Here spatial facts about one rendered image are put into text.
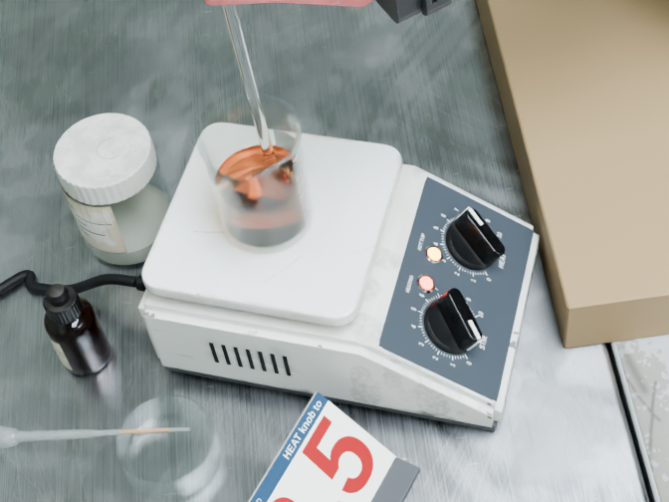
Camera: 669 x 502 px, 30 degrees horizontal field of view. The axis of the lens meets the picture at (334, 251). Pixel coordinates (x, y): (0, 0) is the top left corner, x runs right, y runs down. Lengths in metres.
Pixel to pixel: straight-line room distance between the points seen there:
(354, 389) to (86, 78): 0.34
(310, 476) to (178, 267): 0.13
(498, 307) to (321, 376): 0.11
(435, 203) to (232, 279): 0.13
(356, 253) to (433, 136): 0.18
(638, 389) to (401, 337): 0.14
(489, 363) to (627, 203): 0.13
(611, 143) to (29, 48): 0.43
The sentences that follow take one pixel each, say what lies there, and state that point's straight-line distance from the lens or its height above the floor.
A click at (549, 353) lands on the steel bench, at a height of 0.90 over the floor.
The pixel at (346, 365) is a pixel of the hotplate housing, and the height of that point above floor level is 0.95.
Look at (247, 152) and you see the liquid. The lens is 0.67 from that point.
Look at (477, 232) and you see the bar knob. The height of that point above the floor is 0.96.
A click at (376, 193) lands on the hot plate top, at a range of 0.68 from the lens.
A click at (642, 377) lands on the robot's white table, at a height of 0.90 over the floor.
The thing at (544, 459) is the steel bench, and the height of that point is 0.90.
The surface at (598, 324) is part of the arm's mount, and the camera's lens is 0.71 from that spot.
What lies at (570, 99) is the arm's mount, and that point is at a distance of 0.79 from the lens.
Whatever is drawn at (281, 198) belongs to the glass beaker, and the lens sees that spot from 0.63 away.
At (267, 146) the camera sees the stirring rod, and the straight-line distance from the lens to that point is 0.65.
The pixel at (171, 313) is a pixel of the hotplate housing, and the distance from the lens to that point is 0.68.
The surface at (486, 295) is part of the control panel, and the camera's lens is 0.70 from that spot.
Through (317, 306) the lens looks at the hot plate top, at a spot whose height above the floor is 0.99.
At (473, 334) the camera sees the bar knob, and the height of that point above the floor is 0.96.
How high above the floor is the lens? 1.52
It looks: 53 degrees down
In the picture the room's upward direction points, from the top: 9 degrees counter-clockwise
